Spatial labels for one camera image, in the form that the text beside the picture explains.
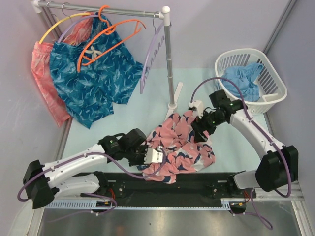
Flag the white plastic laundry basket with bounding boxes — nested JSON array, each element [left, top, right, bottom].
[[215, 48, 287, 114]]

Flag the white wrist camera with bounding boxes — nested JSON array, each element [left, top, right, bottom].
[[144, 146, 163, 164], [189, 100, 204, 118]]

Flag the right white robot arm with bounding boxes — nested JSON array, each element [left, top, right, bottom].
[[189, 90, 299, 197]]

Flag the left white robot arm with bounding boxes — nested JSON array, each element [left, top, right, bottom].
[[23, 128, 154, 209]]

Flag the blue fish print shorts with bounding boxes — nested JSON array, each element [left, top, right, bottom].
[[50, 17, 143, 128]]

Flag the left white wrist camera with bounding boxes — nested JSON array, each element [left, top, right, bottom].
[[144, 146, 163, 164]]

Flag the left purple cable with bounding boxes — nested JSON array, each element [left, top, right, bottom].
[[16, 147, 165, 217]]

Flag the white clothes rack stand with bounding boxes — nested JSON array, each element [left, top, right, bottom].
[[29, 0, 184, 118]]

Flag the light blue garment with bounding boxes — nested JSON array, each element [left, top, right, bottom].
[[222, 62, 263, 102]]

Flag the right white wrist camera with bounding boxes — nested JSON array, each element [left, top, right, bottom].
[[189, 100, 204, 118]]

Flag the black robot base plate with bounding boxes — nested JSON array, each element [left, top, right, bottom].
[[92, 173, 251, 207]]

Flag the yellow plastic hanger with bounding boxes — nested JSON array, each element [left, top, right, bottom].
[[33, 0, 90, 44]]

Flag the white slotted cable duct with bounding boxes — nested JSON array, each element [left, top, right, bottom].
[[46, 198, 237, 211]]

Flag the lilac hanger with blue shorts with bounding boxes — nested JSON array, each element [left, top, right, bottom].
[[57, 14, 99, 43]]

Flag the pink shark print shorts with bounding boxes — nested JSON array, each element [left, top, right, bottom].
[[137, 111, 215, 184]]

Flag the coral pink tie-dye shorts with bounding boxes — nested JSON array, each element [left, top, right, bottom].
[[31, 18, 92, 127]]

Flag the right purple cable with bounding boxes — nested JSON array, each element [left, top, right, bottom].
[[191, 76, 293, 231]]

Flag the orange plastic hanger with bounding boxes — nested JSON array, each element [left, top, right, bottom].
[[76, 5, 146, 72]]

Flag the purple cable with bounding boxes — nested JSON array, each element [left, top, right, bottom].
[[191, 76, 293, 231], [16, 147, 165, 217]]

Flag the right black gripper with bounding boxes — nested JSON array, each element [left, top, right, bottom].
[[191, 108, 226, 143]]

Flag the empty lilac plastic hanger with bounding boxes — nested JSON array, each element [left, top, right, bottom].
[[140, 12, 165, 94]]

